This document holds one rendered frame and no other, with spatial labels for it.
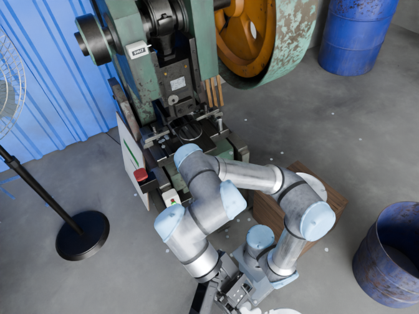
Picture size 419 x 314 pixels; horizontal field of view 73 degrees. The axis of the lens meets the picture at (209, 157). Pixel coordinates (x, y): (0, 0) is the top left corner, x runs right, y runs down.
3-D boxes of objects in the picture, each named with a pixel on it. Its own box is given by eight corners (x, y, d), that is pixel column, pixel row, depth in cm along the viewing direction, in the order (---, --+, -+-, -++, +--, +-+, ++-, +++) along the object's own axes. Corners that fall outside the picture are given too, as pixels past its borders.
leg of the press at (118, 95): (191, 242, 194) (163, 156, 126) (176, 250, 191) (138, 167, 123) (146, 156, 250) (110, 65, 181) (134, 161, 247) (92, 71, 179)
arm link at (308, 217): (275, 253, 129) (312, 175, 90) (296, 283, 120) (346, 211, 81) (253, 264, 125) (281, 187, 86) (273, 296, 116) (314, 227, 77)
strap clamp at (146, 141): (171, 137, 161) (168, 124, 153) (144, 149, 157) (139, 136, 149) (168, 131, 165) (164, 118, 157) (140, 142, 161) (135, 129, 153)
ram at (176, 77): (200, 111, 145) (192, 58, 123) (174, 122, 141) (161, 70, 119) (186, 94, 156) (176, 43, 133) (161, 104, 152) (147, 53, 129)
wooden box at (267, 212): (334, 228, 190) (349, 200, 164) (293, 261, 178) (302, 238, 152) (290, 189, 213) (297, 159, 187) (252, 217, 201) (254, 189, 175)
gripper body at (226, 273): (259, 292, 64) (229, 252, 62) (234, 323, 60) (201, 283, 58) (240, 282, 71) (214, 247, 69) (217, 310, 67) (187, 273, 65)
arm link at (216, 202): (217, 161, 62) (176, 189, 63) (244, 198, 56) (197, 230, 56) (228, 176, 69) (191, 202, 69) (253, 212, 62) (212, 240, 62)
